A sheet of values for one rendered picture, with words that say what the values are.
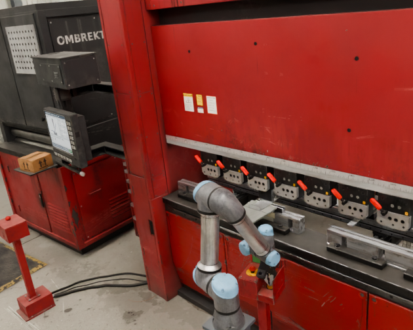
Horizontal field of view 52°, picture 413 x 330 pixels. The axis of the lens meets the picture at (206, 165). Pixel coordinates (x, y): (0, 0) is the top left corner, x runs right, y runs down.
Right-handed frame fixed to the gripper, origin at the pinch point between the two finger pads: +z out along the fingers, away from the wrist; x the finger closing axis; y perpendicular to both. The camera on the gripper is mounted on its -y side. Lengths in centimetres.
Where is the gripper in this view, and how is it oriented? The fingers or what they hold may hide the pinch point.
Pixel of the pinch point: (269, 284)
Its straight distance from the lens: 238.8
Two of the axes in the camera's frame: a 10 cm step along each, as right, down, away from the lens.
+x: -8.5, -1.0, 5.1
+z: 1.4, 9.0, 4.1
